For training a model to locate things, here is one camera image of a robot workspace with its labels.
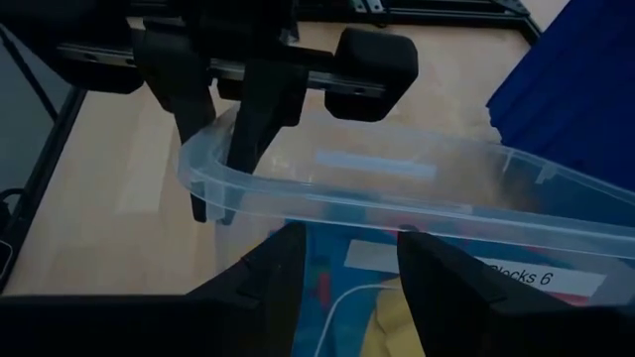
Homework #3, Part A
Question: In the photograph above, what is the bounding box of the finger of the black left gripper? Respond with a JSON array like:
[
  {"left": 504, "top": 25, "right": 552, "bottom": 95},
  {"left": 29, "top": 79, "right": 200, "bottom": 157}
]
[
  {"left": 132, "top": 29, "right": 218, "bottom": 223},
  {"left": 220, "top": 60, "right": 310, "bottom": 225}
]

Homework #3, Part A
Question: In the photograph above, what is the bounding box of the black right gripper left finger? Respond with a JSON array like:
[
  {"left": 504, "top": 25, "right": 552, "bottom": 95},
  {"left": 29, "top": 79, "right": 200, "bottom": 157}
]
[{"left": 0, "top": 221, "right": 308, "bottom": 357}]

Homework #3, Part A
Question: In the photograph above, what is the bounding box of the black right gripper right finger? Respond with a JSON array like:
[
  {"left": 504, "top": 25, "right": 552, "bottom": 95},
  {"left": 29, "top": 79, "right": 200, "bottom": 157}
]
[{"left": 397, "top": 231, "right": 635, "bottom": 357}]

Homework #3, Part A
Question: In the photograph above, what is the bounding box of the clear plastic block box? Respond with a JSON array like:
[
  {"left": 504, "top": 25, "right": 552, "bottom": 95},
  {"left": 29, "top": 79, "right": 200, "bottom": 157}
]
[{"left": 176, "top": 106, "right": 635, "bottom": 357}]

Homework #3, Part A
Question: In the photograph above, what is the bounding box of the large blue plastic bin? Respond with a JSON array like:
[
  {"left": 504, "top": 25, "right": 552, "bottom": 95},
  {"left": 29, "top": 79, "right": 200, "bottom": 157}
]
[{"left": 485, "top": 0, "right": 635, "bottom": 192}]

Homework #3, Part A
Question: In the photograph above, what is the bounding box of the yellow foam block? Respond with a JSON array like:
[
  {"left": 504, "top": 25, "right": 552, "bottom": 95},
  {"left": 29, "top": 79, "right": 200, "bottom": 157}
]
[{"left": 359, "top": 290, "right": 428, "bottom": 357}]

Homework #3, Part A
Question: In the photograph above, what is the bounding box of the white cable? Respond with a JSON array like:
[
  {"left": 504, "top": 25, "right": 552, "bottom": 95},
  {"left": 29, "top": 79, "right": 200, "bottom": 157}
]
[{"left": 314, "top": 282, "right": 401, "bottom": 357}]

